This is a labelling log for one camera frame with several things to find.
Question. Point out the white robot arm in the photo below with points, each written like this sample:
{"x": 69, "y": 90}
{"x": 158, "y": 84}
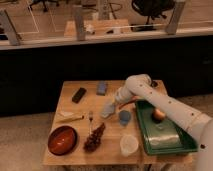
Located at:
{"x": 197, "y": 124}

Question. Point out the green plastic tray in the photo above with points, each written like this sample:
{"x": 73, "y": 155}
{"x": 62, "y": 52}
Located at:
{"x": 162, "y": 138}

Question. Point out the blue sponge block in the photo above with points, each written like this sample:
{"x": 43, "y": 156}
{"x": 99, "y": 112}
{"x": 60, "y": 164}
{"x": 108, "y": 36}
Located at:
{"x": 101, "y": 88}

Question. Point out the orange carrot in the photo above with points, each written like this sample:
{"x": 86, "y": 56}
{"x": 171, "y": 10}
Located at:
{"x": 133, "y": 100}

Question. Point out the black rectangular box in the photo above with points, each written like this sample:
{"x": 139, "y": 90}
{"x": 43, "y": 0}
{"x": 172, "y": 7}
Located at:
{"x": 78, "y": 95}

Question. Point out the silver fork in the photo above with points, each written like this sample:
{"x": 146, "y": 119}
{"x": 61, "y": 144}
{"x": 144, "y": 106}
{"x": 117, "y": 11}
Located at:
{"x": 90, "y": 116}

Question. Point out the blue plastic cup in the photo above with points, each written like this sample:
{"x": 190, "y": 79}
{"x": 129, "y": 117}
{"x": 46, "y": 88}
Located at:
{"x": 124, "y": 117}

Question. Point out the wooden table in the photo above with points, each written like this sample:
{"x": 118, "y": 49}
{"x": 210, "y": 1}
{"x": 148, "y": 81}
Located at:
{"x": 81, "y": 137}

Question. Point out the small dark jar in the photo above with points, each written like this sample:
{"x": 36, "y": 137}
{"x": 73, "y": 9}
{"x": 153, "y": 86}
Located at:
{"x": 154, "y": 84}

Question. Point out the yellow banana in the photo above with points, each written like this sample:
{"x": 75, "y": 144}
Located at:
{"x": 68, "y": 117}

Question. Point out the orange round fruit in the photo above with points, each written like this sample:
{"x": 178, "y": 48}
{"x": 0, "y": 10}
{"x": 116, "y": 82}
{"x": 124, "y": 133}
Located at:
{"x": 158, "y": 115}

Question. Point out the red brown bowl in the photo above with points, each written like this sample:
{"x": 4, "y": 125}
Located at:
{"x": 62, "y": 140}

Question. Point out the black office chair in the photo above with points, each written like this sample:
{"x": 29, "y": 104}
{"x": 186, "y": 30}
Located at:
{"x": 152, "y": 9}

